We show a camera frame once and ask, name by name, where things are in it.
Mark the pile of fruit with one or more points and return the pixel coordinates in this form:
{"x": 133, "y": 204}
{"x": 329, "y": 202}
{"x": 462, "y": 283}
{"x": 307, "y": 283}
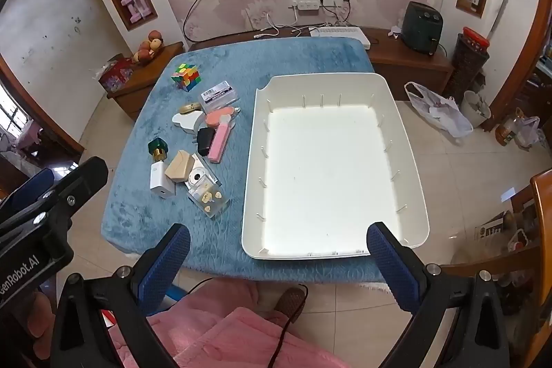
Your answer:
{"x": 149, "y": 47}

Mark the wooden television cabinet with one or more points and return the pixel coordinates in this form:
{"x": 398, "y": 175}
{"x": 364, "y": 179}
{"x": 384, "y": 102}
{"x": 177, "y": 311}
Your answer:
{"x": 409, "y": 64}

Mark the clear plastic box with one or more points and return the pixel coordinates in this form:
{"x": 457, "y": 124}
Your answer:
{"x": 219, "y": 95}

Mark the colourful puzzle cube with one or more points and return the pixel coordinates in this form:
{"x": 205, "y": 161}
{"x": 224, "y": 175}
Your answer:
{"x": 186, "y": 75}

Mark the white plastic bag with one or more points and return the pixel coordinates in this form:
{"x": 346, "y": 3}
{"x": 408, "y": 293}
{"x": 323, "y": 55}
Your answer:
{"x": 440, "y": 111}

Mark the white router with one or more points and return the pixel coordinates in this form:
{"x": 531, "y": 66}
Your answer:
{"x": 340, "y": 36}

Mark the cooking oil bottle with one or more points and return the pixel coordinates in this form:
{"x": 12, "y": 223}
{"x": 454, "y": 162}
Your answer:
{"x": 506, "y": 128}

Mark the wooden chair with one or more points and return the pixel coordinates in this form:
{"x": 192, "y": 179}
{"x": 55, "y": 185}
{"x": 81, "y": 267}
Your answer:
{"x": 541, "y": 221}

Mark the pink dumbbell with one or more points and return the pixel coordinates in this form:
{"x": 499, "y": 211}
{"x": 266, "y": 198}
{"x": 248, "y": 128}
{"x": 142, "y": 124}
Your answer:
{"x": 142, "y": 2}
{"x": 129, "y": 8}

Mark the dark green air fryer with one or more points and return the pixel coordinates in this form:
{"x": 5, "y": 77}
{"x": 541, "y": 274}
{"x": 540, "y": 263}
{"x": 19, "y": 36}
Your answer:
{"x": 422, "y": 27}

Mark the dark wicker basket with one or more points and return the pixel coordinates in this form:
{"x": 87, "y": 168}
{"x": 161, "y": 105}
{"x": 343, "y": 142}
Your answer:
{"x": 468, "y": 70}

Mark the red tissue box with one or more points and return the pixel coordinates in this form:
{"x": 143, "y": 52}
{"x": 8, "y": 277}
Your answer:
{"x": 115, "y": 75}

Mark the blue quilted blanket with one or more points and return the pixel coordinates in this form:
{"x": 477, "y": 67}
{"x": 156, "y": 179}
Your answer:
{"x": 142, "y": 200}

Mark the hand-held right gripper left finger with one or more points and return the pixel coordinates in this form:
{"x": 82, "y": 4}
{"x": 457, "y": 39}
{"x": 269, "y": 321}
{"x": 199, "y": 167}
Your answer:
{"x": 166, "y": 264}

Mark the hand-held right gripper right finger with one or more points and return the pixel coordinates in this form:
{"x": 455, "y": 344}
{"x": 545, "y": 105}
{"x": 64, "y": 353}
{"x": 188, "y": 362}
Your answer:
{"x": 392, "y": 264}

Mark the orange makeup sponge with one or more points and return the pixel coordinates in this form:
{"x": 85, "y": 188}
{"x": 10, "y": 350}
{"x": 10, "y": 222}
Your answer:
{"x": 214, "y": 118}

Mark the white power strip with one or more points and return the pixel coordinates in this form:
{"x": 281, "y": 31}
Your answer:
{"x": 308, "y": 2}

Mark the clear case of picks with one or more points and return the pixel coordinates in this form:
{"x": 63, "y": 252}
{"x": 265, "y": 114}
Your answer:
{"x": 209, "y": 200}

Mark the wooden block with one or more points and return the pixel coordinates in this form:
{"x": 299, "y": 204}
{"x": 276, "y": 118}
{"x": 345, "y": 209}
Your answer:
{"x": 179, "y": 167}

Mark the pink hair roller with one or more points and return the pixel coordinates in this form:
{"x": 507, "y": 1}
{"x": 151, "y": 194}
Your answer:
{"x": 218, "y": 144}

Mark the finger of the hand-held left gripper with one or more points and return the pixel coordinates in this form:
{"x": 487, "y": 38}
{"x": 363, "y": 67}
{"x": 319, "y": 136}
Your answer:
{"x": 36, "y": 183}
{"x": 82, "y": 182}

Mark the black plug charger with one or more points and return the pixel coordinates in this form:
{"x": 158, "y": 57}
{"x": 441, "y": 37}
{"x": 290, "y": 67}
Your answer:
{"x": 205, "y": 140}

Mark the brown slipper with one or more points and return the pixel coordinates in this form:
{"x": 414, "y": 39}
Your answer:
{"x": 291, "y": 301}

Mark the round gold tin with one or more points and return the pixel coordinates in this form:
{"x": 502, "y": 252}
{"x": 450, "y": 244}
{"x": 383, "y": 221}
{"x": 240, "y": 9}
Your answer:
{"x": 189, "y": 107}

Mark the white bucket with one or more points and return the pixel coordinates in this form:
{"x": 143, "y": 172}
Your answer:
{"x": 474, "y": 109}

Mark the cardboard box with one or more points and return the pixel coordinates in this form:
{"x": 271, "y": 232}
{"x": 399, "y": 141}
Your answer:
{"x": 491, "y": 228}

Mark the white toy camera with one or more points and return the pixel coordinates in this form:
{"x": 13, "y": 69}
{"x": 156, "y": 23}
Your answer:
{"x": 199, "y": 176}

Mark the wooden side cabinet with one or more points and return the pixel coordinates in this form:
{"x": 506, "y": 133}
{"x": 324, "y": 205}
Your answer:
{"x": 138, "y": 83}

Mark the white power adapter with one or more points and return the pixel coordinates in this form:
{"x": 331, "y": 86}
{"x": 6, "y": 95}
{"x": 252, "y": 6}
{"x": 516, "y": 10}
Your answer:
{"x": 161, "y": 178}

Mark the white plastic tray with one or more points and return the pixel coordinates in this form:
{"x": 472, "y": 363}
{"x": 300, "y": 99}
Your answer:
{"x": 323, "y": 161}

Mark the green perfume bottle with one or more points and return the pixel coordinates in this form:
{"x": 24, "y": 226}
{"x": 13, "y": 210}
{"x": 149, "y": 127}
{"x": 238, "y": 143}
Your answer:
{"x": 157, "y": 148}

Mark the red lidded container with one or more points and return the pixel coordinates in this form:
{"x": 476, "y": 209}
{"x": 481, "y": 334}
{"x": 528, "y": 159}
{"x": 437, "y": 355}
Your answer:
{"x": 476, "y": 37}

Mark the long curved stick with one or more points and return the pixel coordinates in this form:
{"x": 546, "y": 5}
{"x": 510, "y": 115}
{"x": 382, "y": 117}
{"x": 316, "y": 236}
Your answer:
{"x": 502, "y": 1}

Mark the white rectangular block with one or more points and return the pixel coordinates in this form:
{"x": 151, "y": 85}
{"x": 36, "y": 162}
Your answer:
{"x": 186, "y": 122}

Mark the person's left hand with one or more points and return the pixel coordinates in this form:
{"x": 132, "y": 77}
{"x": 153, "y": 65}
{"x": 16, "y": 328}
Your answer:
{"x": 39, "y": 320}

